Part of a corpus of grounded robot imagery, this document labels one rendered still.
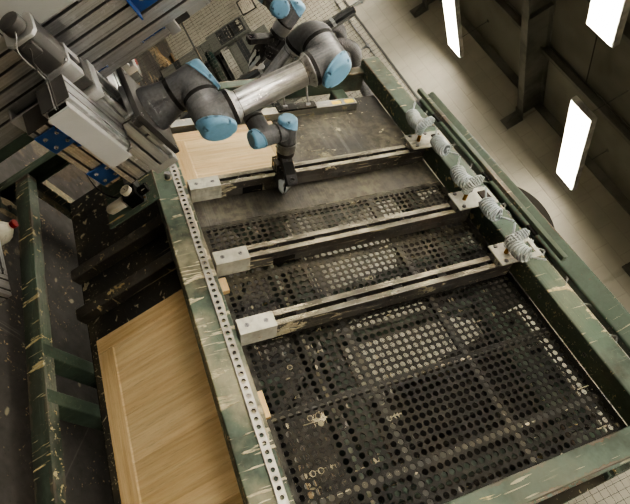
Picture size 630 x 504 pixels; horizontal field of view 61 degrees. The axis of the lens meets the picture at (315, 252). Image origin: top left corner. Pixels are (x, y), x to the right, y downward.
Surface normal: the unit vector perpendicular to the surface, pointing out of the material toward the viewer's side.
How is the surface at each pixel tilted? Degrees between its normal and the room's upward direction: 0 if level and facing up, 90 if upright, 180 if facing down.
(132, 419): 90
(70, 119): 90
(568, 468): 59
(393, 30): 90
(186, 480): 90
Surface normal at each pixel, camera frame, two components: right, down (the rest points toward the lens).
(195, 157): 0.11, -0.65
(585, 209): -0.31, -0.32
